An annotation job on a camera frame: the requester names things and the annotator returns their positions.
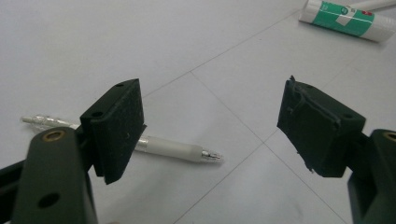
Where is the clear pen with white grip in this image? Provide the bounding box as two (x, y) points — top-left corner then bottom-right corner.
(20, 115), (223, 164)

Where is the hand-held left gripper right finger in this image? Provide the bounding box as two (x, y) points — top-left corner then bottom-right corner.
(276, 75), (367, 178)

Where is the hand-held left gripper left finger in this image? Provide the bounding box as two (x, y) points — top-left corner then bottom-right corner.
(79, 77), (148, 185)

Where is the white and green glue stick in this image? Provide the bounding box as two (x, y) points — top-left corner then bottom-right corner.
(298, 0), (396, 43)

